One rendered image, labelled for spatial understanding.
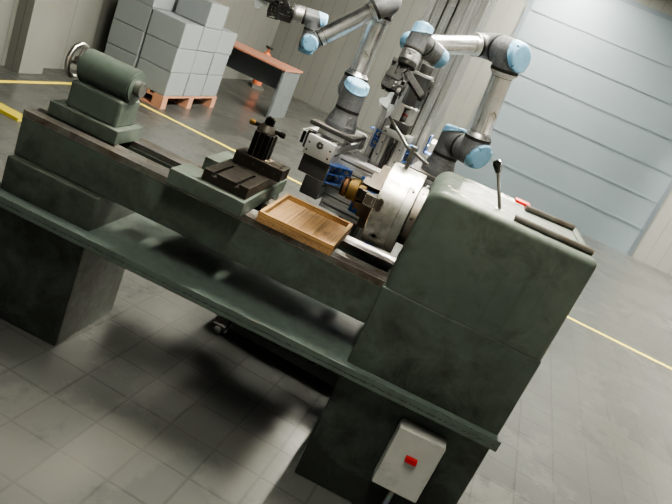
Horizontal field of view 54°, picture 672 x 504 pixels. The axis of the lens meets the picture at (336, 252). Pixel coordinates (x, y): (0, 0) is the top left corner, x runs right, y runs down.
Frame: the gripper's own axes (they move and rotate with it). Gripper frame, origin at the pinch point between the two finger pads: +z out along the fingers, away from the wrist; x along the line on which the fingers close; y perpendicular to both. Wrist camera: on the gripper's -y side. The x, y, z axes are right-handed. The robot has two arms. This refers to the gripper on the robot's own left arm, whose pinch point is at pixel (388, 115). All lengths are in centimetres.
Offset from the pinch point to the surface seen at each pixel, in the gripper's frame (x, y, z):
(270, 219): 4, 22, 52
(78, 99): -3, 111, 42
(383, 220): 7.5, -15.0, 35.5
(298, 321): -14, -1, 83
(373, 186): -6.2, -5.6, 24.8
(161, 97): -422, 267, -9
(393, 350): 1, -38, 76
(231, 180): 9, 40, 46
